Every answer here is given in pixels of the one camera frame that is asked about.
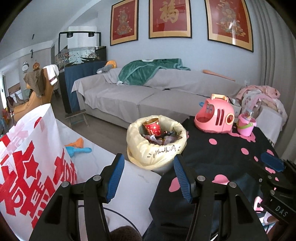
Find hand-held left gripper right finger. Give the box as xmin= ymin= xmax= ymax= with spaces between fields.
xmin=173 ymin=154 xmax=270 ymax=241

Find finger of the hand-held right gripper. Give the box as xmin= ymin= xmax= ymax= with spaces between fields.
xmin=260 ymin=152 xmax=285 ymax=173
xmin=251 ymin=162 xmax=281 ymax=194

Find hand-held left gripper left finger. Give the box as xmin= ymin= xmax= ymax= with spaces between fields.
xmin=29 ymin=153 xmax=125 ymax=241

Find bin with yellow bag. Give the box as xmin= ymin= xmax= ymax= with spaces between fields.
xmin=127 ymin=115 xmax=188 ymax=173

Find red paper cup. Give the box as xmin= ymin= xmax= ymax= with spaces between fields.
xmin=143 ymin=118 xmax=161 ymax=136

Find white fringed throw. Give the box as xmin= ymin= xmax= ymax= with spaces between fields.
xmin=255 ymin=108 xmax=284 ymax=146

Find black tablecloth with pink spots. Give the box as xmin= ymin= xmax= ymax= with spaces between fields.
xmin=148 ymin=115 xmax=285 ymax=241

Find pink toy bucket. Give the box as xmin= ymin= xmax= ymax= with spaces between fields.
xmin=236 ymin=113 xmax=257 ymax=137

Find blue toy scoop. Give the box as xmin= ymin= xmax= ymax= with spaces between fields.
xmin=65 ymin=146 xmax=92 ymax=158

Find orange toy shovel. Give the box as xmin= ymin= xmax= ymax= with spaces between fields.
xmin=65 ymin=137 xmax=84 ymax=149

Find fuzzy brown clothing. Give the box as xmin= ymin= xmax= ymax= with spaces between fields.
xmin=110 ymin=226 xmax=142 ymax=241

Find pink blanket pile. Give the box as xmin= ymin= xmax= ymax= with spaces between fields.
xmin=236 ymin=85 xmax=288 ymax=116

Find pink toy carrier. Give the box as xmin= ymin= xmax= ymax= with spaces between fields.
xmin=194 ymin=94 xmax=235 ymax=134

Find small wooden stool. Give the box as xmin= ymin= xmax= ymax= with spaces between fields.
xmin=65 ymin=110 xmax=89 ymax=128

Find grey sofa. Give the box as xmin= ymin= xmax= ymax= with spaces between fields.
xmin=72 ymin=67 xmax=245 ymax=130

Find white red printed paper bag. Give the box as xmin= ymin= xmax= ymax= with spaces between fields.
xmin=0 ymin=103 xmax=78 ymax=241

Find grey curtain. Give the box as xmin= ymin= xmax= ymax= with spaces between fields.
xmin=254 ymin=0 xmax=296 ymax=163

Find wooden bat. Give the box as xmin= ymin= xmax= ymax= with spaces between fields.
xmin=203 ymin=70 xmax=236 ymax=81

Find blue cabinet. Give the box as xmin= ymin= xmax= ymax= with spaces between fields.
xmin=64 ymin=61 xmax=108 ymax=114

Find green blanket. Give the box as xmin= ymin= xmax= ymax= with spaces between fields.
xmin=118 ymin=59 xmax=191 ymax=86

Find orange armchair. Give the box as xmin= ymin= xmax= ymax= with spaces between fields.
xmin=13 ymin=67 xmax=59 ymax=121

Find grey yellow plush toy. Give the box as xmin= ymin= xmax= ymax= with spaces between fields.
xmin=97 ymin=61 xmax=117 ymax=75

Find white towel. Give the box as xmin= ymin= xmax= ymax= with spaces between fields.
xmin=43 ymin=65 xmax=59 ymax=86

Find brown clothes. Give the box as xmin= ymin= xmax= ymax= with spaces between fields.
xmin=24 ymin=71 xmax=47 ymax=98

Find glass fish tank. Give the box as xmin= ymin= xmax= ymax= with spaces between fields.
xmin=55 ymin=31 xmax=108 ymax=70

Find red gold framed picture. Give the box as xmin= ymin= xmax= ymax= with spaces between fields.
xmin=110 ymin=0 xmax=139 ymax=46
xmin=205 ymin=0 xmax=254 ymax=52
xmin=149 ymin=0 xmax=193 ymax=39

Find black cable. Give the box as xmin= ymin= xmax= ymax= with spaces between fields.
xmin=79 ymin=204 xmax=139 ymax=234

